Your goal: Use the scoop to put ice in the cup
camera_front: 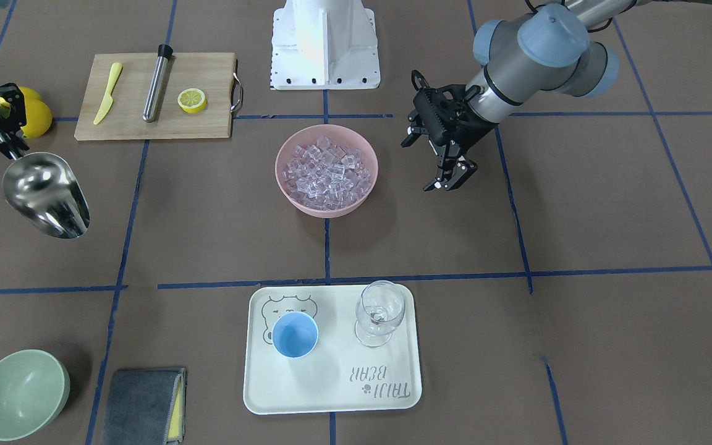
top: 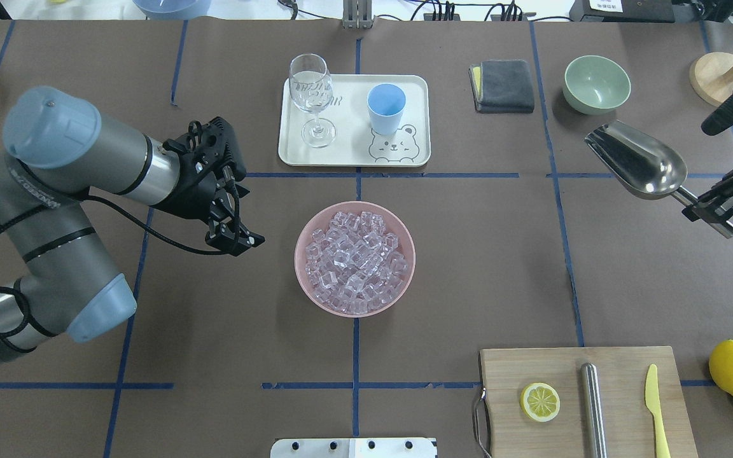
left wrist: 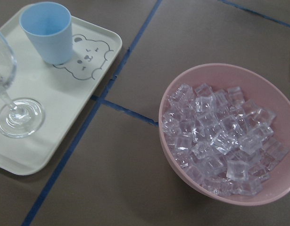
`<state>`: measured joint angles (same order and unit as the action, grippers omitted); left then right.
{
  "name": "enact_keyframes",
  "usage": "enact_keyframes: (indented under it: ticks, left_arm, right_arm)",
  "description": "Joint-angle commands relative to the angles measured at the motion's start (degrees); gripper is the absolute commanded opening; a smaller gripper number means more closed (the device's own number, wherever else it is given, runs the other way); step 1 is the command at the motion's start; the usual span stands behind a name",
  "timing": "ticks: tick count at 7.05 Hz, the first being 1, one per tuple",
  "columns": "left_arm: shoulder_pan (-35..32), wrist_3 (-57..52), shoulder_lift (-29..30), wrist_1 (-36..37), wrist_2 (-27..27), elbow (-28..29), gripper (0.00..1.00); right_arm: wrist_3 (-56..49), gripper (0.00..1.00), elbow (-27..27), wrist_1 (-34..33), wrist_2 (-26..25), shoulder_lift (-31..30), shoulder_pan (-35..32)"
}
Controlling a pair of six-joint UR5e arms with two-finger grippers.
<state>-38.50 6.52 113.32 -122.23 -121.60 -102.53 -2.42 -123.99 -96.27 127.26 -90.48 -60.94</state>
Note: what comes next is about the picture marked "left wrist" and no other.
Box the clear ice cubes pile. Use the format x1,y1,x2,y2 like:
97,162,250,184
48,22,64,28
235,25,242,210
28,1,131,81
162,83,289,196

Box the light blue plastic cup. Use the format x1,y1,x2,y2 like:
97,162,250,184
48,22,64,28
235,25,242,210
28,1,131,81
19,1,73,65

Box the white bear tray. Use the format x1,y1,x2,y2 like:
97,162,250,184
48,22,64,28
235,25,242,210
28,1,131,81
0,12,122,176

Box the pink bowl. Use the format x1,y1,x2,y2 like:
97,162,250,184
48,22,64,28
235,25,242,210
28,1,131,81
159,64,290,206

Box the clear wine glass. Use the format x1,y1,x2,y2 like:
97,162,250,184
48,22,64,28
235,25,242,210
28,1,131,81
0,23,45,138

